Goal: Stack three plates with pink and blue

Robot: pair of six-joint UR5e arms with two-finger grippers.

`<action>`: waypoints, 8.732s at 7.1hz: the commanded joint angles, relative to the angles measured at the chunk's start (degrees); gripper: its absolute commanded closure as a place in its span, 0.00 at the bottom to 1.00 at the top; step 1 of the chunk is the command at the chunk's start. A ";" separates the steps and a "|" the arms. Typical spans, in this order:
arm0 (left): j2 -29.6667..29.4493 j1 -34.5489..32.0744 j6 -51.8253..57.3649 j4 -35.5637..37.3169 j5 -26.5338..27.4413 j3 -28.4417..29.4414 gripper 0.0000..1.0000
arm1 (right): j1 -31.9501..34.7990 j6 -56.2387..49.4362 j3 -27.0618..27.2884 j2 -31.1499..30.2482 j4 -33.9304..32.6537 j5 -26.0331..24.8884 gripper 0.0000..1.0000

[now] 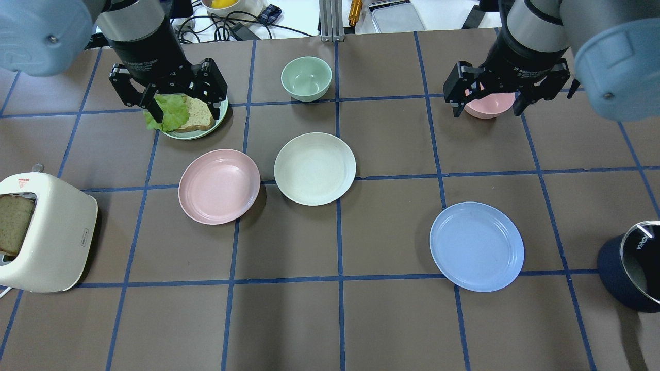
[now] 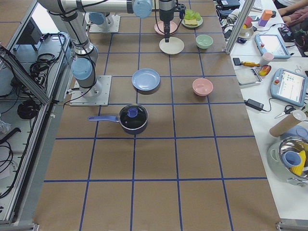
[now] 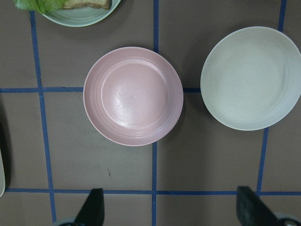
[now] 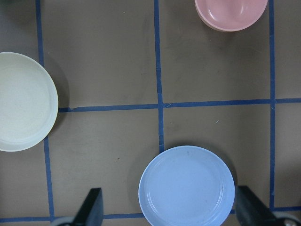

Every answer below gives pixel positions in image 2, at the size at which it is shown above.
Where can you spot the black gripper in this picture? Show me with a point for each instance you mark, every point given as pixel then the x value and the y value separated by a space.
pixel 165 15

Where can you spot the blue plate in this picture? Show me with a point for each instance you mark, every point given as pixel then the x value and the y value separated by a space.
pixel 146 79

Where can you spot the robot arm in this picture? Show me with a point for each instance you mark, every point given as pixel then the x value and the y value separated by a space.
pixel 71 13
pixel 143 8

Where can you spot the bread slice on plate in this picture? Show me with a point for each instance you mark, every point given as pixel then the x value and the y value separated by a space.
pixel 190 22

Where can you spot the white plate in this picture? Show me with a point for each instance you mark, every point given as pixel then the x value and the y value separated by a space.
pixel 174 46

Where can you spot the green lettuce leaf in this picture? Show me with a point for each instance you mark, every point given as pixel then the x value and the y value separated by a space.
pixel 192 15

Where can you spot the green plate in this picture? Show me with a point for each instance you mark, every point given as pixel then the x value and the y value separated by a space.
pixel 199 23

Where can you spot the green bowl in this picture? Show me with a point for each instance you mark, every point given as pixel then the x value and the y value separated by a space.
pixel 204 41

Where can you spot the pink bowl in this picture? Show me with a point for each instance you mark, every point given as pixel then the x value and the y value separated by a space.
pixel 202 86

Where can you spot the beige bowl with toys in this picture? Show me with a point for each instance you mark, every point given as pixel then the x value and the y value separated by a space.
pixel 246 31

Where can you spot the kitchen scale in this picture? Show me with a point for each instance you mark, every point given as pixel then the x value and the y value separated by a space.
pixel 248 77

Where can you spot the blue saucepan with lid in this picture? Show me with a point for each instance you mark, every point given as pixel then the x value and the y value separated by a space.
pixel 133 118

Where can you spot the pink cup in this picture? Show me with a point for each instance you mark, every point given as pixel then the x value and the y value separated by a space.
pixel 266 58

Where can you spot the teach pendant far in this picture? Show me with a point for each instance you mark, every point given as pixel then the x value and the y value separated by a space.
pixel 272 44

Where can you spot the teach pendant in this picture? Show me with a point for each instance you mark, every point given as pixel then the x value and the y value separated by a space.
pixel 289 86
pixel 272 44

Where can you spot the black power adapter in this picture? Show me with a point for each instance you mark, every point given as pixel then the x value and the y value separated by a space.
pixel 254 104

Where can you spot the teach pendant near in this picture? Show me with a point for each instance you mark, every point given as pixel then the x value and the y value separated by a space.
pixel 289 86

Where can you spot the scissors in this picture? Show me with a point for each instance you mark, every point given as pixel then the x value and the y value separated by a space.
pixel 287 110

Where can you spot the cardboard tube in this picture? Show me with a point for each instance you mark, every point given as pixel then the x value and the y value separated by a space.
pixel 287 123

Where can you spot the steel mixing bowl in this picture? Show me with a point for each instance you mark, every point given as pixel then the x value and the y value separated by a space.
pixel 294 156

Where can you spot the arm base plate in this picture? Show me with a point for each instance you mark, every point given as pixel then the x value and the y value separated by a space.
pixel 106 24
pixel 98 95

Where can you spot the aluminium frame post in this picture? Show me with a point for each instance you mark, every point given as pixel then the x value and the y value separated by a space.
pixel 244 12

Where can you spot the orange screwdriver handle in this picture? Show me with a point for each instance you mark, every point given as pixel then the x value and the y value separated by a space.
pixel 250 64

